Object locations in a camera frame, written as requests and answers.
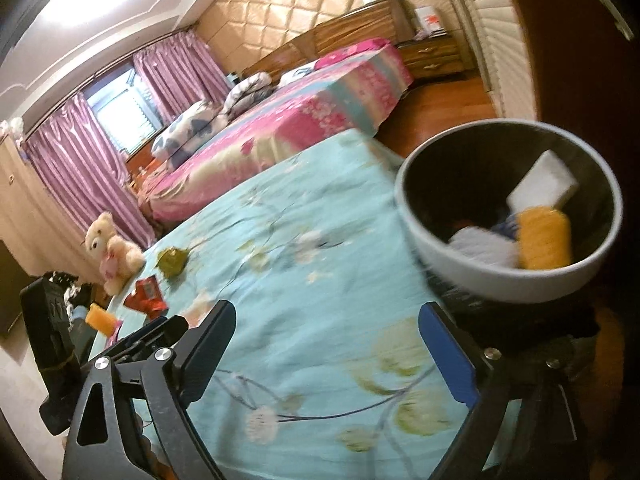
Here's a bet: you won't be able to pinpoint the narrow pink curtain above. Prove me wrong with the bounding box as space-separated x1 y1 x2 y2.
132 30 231 126

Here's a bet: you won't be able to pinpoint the blue floral blanket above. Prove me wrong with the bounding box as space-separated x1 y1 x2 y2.
87 129 521 480

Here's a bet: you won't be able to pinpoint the small yellow sponge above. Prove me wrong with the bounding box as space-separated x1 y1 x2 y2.
85 305 120 336

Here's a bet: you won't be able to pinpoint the cream teddy bear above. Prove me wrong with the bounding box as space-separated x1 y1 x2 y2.
83 211 146 296

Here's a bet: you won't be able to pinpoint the beige cabinet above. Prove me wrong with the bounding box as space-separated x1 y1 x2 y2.
0 130 96 281

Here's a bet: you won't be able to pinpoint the bed with pink floral sheet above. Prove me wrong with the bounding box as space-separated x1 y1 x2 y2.
135 42 416 223

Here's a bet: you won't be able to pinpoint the white pillow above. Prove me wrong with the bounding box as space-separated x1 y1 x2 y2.
277 60 321 88

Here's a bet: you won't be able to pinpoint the crushed blue plastic bottle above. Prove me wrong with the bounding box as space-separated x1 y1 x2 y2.
447 212 525 268

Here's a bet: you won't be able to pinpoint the grey and white folded quilt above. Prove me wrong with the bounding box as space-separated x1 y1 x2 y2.
222 72 273 118

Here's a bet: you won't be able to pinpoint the large yellow sponge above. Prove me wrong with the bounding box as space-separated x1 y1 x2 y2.
515 207 572 271

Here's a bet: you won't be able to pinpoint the wide pink curtain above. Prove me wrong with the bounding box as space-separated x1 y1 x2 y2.
25 92 156 251

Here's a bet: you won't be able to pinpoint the wooden nightstand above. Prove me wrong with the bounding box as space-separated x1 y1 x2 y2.
125 137 168 181
397 37 476 81

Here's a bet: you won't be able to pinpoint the blue and white folded quilt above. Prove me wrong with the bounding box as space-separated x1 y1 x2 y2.
151 100 231 158

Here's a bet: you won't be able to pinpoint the light green snack packet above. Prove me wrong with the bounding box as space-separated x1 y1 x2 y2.
156 246 190 278

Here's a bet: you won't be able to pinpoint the wooden headboard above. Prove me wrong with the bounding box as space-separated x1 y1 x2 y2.
242 0 413 78

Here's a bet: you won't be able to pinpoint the white foam block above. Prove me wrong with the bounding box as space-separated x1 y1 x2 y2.
506 150 580 211

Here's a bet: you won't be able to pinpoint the window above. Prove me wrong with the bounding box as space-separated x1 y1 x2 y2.
82 67 161 153

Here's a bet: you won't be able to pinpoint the cream louvered wardrobe doors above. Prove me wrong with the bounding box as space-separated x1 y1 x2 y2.
440 0 538 123

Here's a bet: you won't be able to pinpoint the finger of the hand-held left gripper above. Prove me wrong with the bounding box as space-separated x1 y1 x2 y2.
91 315 190 366

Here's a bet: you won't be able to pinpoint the red snack packet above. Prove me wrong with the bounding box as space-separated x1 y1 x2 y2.
123 277 167 317

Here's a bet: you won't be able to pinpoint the white bag with orange print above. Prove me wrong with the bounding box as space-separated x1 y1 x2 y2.
412 6 443 41

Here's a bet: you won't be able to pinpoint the pink pillow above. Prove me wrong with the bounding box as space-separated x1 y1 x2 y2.
315 37 396 68

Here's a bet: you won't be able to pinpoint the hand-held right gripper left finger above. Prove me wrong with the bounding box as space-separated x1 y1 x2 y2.
61 299 237 480

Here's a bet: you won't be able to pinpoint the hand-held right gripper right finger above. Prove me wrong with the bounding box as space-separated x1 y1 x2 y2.
418 301 592 480

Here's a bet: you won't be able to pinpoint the white trash bin black liner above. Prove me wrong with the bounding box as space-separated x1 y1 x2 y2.
394 117 623 306

